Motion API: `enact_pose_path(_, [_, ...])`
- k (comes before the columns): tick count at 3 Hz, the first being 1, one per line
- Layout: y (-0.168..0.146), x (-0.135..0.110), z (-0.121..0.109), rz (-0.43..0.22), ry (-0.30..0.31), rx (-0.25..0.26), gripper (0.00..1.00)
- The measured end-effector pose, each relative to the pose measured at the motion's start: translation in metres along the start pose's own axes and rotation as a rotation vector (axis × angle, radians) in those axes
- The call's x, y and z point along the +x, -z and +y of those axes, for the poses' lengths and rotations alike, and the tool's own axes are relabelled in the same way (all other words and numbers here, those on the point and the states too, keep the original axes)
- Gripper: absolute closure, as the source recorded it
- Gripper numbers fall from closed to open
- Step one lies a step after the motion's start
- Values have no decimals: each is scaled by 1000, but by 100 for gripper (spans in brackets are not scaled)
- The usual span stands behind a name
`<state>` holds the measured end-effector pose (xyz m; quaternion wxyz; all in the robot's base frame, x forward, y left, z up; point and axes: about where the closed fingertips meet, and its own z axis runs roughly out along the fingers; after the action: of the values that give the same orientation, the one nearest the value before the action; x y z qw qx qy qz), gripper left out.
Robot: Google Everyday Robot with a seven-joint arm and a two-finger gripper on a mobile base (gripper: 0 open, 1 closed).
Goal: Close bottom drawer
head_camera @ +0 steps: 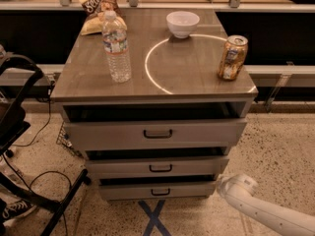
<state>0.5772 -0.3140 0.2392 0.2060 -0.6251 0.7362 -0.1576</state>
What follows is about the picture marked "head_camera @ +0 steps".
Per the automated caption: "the grey drawer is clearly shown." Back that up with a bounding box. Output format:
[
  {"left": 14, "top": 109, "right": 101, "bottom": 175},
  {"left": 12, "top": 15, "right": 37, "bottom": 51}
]
[
  {"left": 99, "top": 175, "right": 216, "bottom": 201},
  {"left": 86, "top": 156, "right": 228, "bottom": 179},
  {"left": 65, "top": 118, "right": 246, "bottom": 151}
]

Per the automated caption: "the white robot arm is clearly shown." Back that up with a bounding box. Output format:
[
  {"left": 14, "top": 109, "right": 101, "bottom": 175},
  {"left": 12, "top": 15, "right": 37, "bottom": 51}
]
[{"left": 217, "top": 174, "right": 315, "bottom": 236}]

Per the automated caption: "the grey wooden drawer cabinet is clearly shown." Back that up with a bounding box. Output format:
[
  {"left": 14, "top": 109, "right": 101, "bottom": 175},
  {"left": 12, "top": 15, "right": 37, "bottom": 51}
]
[{"left": 50, "top": 7, "right": 259, "bottom": 199}]

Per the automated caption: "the white ceramic bowl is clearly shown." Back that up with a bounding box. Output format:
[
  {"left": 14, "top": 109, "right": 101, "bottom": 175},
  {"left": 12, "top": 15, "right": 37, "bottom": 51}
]
[{"left": 166, "top": 11, "right": 200, "bottom": 38}]

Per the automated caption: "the dented gold soda can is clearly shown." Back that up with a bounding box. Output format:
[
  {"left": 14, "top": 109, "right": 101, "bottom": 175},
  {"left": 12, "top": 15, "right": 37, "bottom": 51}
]
[{"left": 218, "top": 35, "right": 248, "bottom": 81}]

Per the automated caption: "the clear plastic water bottle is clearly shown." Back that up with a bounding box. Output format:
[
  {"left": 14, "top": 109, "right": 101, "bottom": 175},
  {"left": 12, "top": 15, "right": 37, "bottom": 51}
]
[{"left": 102, "top": 11, "right": 131, "bottom": 83}]

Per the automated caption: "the brown chips bag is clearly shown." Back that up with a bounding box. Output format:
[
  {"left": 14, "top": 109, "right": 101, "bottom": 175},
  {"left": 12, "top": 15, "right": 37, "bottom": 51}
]
[{"left": 79, "top": 0, "right": 127, "bottom": 35}]

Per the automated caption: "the black white sneaker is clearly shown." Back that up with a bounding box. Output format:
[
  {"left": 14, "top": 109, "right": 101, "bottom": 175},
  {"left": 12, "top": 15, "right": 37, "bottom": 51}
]
[{"left": 0, "top": 200, "right": 36, "bottom": 224}]

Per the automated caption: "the wire mesh basket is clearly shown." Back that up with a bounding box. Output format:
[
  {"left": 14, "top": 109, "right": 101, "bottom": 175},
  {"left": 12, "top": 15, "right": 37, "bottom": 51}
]
[{"left": 56, "top": 124, "right": 82, "bottom": 157}]

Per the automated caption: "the black chair frame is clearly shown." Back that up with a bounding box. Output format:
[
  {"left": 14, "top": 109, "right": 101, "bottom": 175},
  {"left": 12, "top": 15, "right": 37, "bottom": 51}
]
[{"left": 0, "top": 52, "right": 88, "bottom": 236}]

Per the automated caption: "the black floor cable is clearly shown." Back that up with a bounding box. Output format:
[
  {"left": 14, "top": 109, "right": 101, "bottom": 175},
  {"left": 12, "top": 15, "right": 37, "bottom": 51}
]
[{"left": 1, "top": 91, "right": 73, "bottom": 236}]

